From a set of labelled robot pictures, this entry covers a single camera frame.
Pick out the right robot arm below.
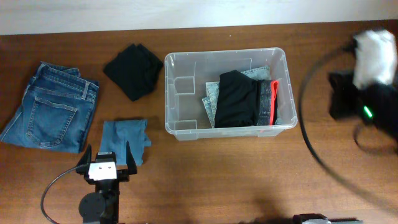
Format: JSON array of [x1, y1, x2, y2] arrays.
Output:
[[298, 70, 397, 215]]

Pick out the small blue cloth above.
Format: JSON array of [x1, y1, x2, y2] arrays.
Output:
[[99, 119, 152, 166]]

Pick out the black folded cloth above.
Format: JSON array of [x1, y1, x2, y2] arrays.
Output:
[[103, 44, 163, 101]]

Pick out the black shorts red grey waistband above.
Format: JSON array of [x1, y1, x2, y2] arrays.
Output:
[[215, 70, 279, 128]]

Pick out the dark blue folded jeans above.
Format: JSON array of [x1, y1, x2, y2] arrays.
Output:
[[1, 62, 100, 154]]

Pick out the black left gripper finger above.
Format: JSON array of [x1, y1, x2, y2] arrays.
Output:
[[126, 141, 137, 174], [77, 144, 92, 166]]

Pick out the light blue jeans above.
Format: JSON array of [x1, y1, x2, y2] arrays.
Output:
[[202, 65, 282, 128]]

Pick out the clear plastic storage bin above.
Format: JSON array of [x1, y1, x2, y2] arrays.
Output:
[[165, 47, 298, 141]]

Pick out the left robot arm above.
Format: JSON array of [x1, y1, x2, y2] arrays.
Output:
[[76, 143, 137, 224]]

